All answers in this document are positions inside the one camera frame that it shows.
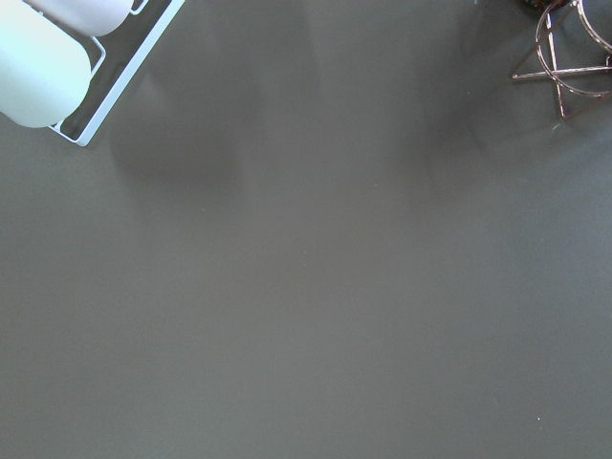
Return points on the white wire cup rack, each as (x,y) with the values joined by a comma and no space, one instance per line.
(115,59)

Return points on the pink cup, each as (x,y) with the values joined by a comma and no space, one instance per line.
(88,17)

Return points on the white cup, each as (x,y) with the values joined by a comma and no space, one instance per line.
(45,73)

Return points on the copper wire bottle rack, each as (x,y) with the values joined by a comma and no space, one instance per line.
(571,50)

